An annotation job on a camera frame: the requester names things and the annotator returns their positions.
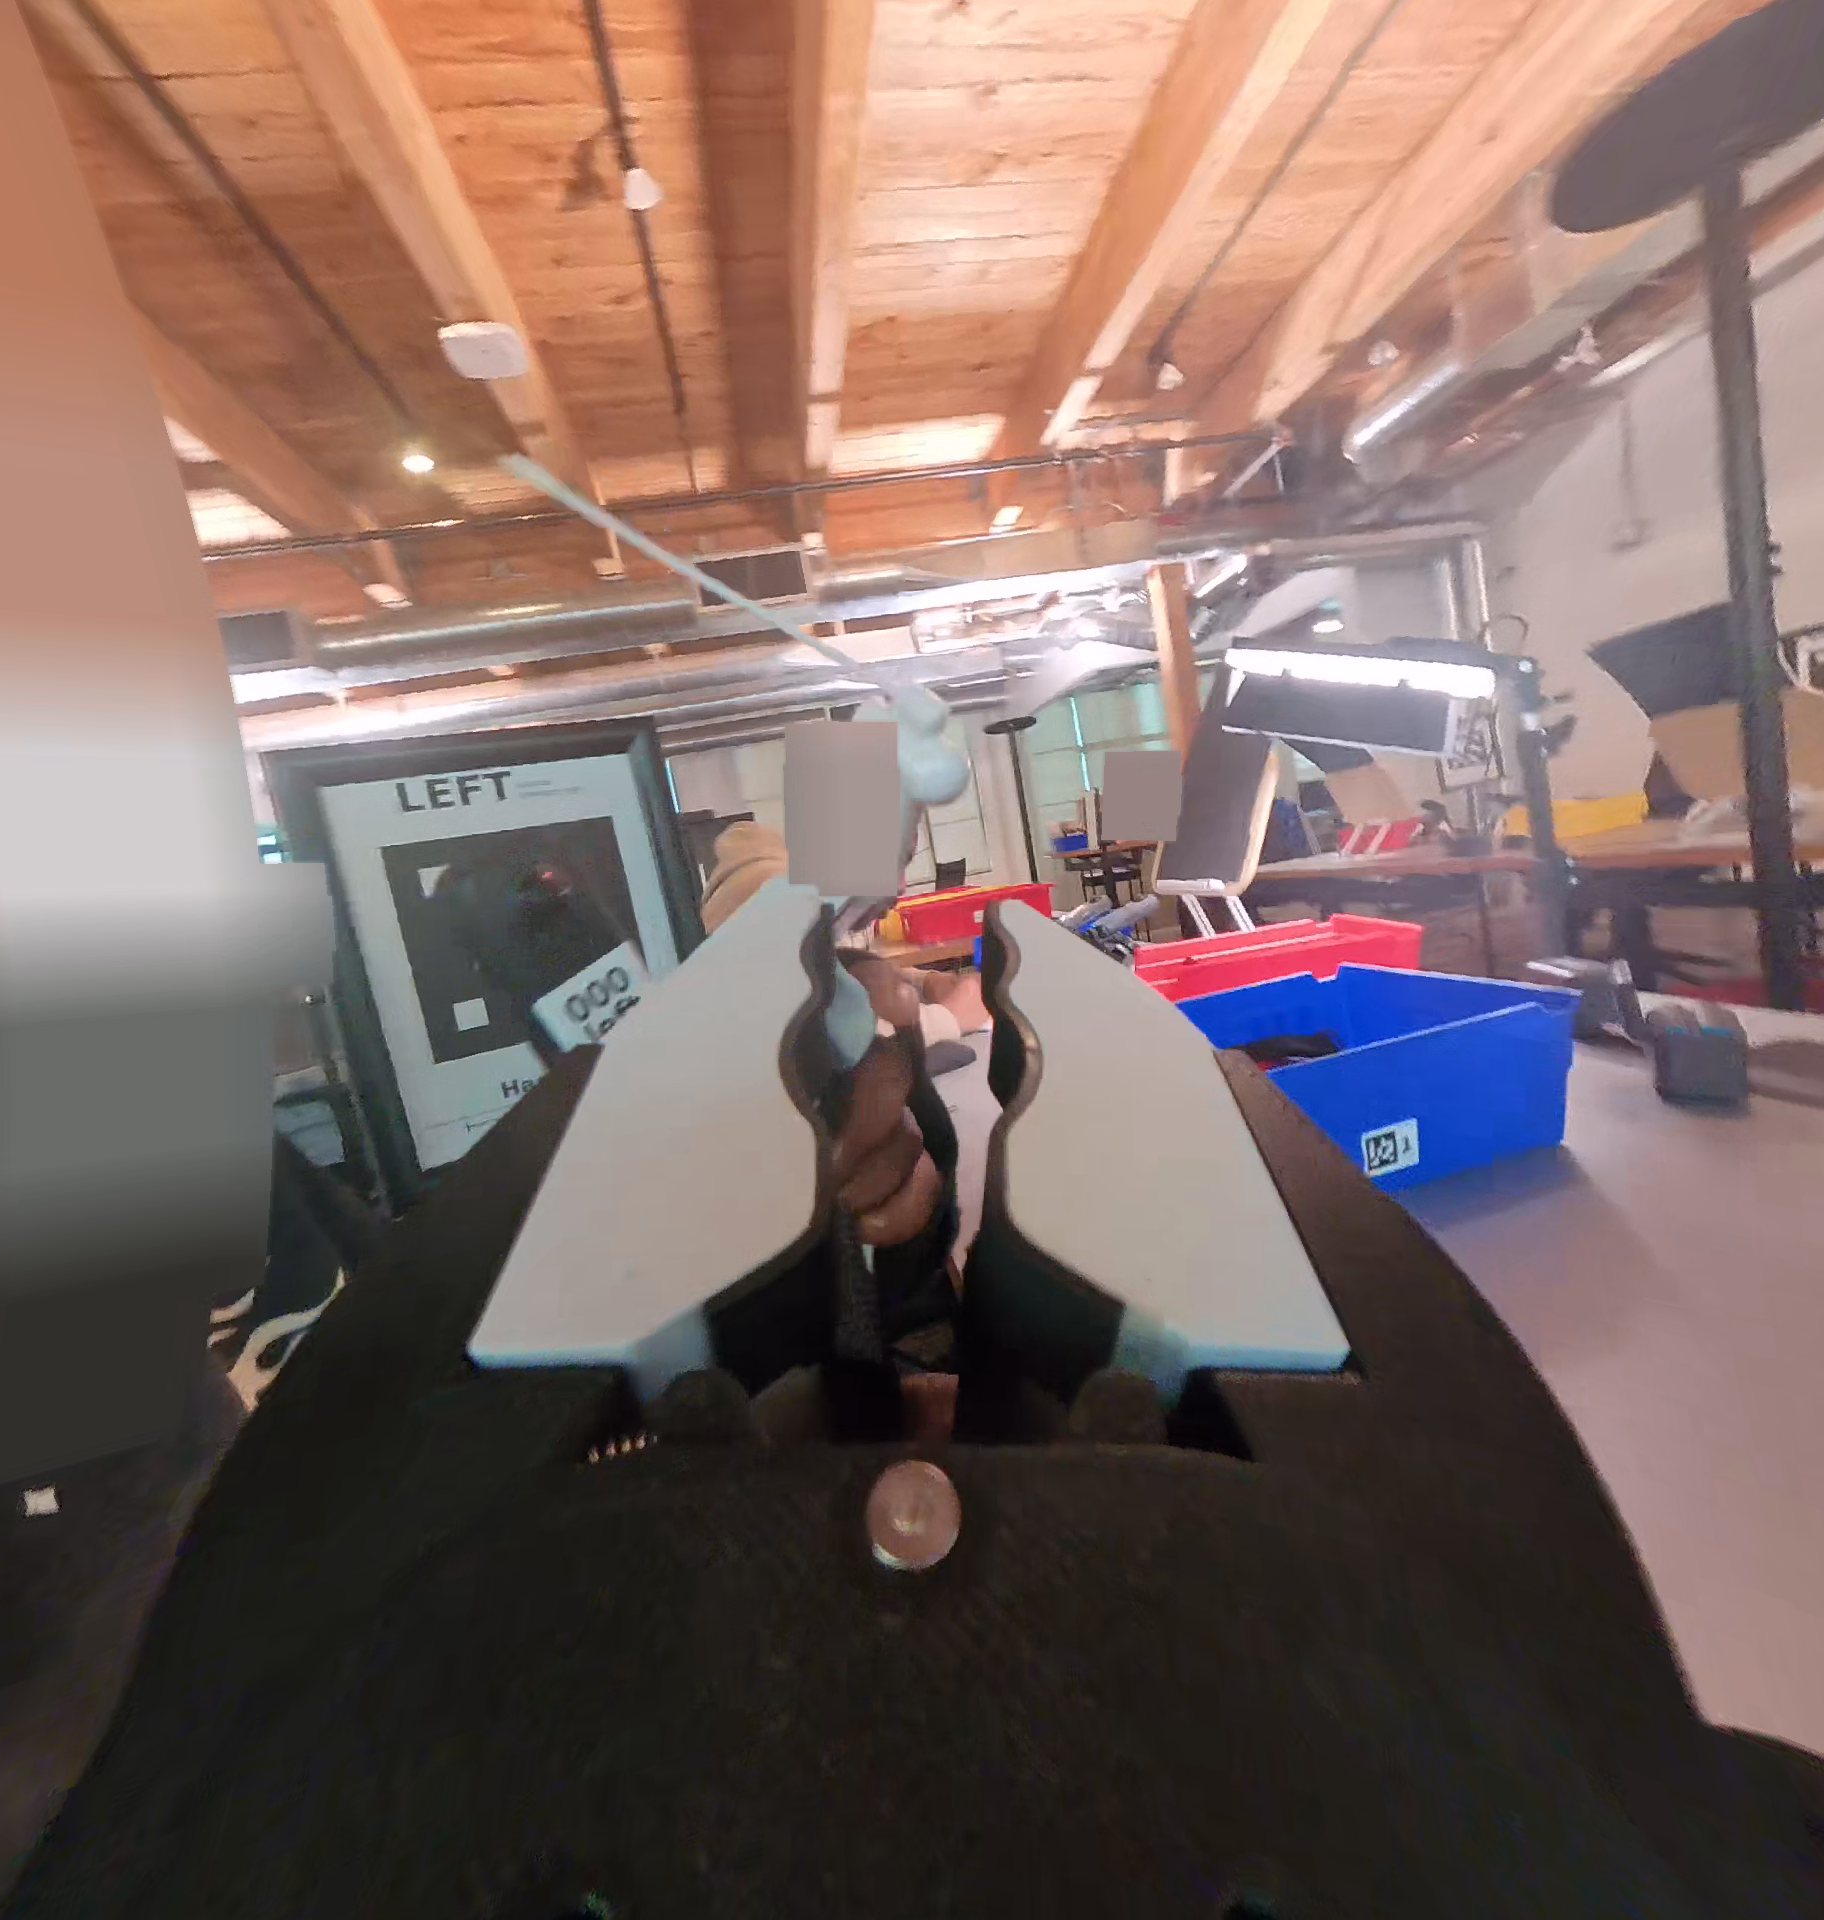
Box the red plastic storage bin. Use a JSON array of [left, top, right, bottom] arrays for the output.
[[1134, 915, 1428, 1005], [889, 886, 1060, 948]]

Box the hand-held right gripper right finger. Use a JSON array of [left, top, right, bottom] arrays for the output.
[[982, 898, 1353, 1373]]

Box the studio light panel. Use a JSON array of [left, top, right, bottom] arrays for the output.
[[1221, 637, 1503, 754]]

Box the black disc floor stand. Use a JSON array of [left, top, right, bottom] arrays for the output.
[[1551, 0, 1824, 1019], [985, 715, 1049, 889]]

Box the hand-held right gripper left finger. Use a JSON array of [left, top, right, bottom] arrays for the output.
[[466, 886, 832, 1375]]

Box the white ceiling vent grille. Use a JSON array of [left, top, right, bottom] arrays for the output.
[[697, 546, 813, 610]]

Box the small black device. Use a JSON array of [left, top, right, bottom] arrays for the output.
[[1527, 960, 1644, 1049], [1644, 1003, 1753, 1112]]

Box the thin white rod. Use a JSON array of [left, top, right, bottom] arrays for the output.
[[496, 454, 978, 845]]

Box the wooden support post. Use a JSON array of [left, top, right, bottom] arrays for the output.
[[1147, 562, 1210, 725]]

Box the silver ventilation duct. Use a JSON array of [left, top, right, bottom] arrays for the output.
[[1341, 322, 1603, 485]]

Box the black framed marker sign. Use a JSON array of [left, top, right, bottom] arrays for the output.
[[262, 720, 703, 1190]]

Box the black panel with pale edge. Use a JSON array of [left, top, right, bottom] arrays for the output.
[[1152, 705, 1285, 905]]

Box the yellow plastic storage bin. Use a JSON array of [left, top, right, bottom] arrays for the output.
[[1505, 796, 1654, 845]]

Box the black light stand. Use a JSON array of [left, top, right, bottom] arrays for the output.
[[1505, 615, 1594, 992]]

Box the blue plastic storage bin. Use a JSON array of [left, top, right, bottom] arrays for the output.
[[1180, 963, 1584, 1193]]

